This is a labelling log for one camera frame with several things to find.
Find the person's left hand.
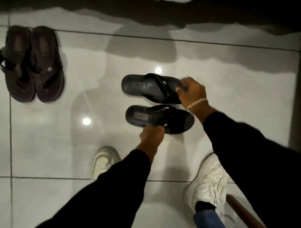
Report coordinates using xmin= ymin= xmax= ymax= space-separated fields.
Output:
xmin=139 ymin=125 xmax=165 ymax=148

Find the person's right hand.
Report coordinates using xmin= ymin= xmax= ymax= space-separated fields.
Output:
xmin=175 ymin=77 xmax=208 ymax=110

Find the black flip-flop sandal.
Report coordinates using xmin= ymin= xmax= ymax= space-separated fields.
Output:
xmin=121 ymin=73 xmax=188 ymax=105
xmin=125 ymin=104 xmax=195 ymax=135

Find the person's left forearm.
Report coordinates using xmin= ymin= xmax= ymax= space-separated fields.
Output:
xmin=35 ymin=142 xmax=158 ymax=228

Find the person's right forearm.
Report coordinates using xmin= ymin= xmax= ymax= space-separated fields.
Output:
xmin=187 ymin=101 xmax=301 ymax=228

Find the white sneaker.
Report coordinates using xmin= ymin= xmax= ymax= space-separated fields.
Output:
xmin=92 ymin=146 xmax=122 ymax=181
xmin=183 ymin=153 xmax=230 ymax=213

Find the black sock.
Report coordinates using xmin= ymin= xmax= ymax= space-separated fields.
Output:
xmin=195 ymin=201 xmax=217 ymax=213

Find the person's blue trouser leg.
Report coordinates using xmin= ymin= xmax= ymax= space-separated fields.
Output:
xmin=193 ymin=209 xmax=226 ymax=228

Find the dark brown sandal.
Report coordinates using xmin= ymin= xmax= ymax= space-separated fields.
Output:
xmin=0 ymin=25 xmax=36 ymax=103
xmin=30 ymin=26 xmax=65 ymax=103

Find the brown wooden stick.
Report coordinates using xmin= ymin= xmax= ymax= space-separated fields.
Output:
xmin=226 ymin=194 xmax=267 ymax=228

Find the silver chain bracelet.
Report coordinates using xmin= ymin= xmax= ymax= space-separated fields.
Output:
xmin=186 ymin=98 xmax=208 ymax=110

